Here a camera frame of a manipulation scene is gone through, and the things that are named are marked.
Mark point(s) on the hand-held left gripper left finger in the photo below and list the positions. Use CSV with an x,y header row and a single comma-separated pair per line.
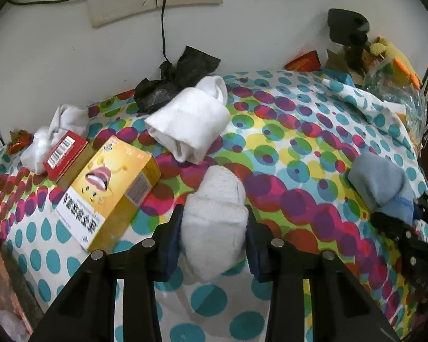
x,y
169,249

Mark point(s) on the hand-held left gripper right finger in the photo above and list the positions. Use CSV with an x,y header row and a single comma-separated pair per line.
x,y
256,253

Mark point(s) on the plain blue sock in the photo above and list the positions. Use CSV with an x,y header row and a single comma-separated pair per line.
x,y
378,181

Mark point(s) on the grey-white sock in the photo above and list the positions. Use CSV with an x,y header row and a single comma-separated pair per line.
x,y
214,221

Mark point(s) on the rusty red round tray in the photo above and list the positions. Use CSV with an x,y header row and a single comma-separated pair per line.
x,y
1,281

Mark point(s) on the yellow cartoon carton box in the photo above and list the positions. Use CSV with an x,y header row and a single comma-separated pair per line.
x,y
107,192

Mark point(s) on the polka dot tablecloth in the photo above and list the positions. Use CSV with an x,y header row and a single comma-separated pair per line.
x,y
296,171

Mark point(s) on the clear bag with green contents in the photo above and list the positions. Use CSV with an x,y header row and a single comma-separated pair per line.
x,y
399,96

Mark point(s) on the large white rolled sock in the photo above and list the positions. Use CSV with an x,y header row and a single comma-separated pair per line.
x,y
191,119

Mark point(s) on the red box with barcode label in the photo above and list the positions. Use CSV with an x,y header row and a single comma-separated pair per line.
x,y
62,155

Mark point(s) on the yellow plush toy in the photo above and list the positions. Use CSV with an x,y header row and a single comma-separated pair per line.
x,y
396,57

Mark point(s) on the brown cardboard piece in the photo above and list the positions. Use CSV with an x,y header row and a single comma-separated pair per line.
x,y
339,62

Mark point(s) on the black plastic bag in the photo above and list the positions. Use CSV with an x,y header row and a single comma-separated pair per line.
x,y
174,78

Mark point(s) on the red paper packet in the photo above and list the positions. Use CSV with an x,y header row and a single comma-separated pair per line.
x,y
303,62

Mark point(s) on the red candy wrapper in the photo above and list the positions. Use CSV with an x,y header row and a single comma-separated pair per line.
x,y
19,141

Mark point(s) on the black handheld scanner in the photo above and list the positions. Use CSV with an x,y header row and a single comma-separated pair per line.
x,y
346,25

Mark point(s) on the white sock pair by wall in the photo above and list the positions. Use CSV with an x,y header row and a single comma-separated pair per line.
x,y
35,151

